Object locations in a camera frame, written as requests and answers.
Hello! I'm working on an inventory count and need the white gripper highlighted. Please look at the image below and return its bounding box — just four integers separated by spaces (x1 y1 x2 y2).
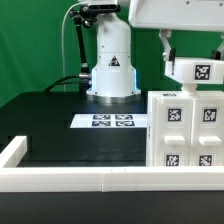
129 0 224 75

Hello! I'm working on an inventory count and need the small white tagged block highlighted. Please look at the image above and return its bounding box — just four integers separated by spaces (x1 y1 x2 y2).
165 57 224 84

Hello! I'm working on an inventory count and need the white door panel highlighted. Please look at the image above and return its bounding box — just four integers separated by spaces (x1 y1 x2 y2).
158 99 192 167
190 97 224 166

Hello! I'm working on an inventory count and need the white cabinet box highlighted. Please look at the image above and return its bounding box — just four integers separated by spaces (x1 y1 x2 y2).
146 91 224 166

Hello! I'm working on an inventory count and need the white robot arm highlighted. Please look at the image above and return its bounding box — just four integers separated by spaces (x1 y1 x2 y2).
87 0 224 103

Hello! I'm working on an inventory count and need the flat white tagged panel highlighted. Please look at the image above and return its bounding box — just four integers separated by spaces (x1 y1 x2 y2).
70 114 147 128

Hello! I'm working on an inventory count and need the black camera on mount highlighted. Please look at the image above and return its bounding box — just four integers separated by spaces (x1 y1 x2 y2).
87 0 120 13

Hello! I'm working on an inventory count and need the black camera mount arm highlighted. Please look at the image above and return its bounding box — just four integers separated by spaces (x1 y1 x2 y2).
69 8 90 95

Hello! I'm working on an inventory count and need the white cable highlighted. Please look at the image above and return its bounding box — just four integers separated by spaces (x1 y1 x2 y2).
61 2 84 93

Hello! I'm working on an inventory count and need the black cable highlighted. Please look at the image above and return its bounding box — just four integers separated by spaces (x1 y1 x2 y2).
43 74 92 94

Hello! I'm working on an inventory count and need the white U-shaped fence frame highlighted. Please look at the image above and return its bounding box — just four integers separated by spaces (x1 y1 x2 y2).
0 136 224 192

